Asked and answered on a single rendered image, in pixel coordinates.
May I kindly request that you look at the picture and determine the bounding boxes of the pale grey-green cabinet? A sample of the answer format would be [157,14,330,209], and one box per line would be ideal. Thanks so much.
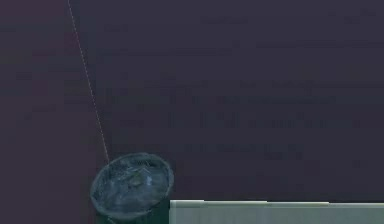
[169,199,384,224]

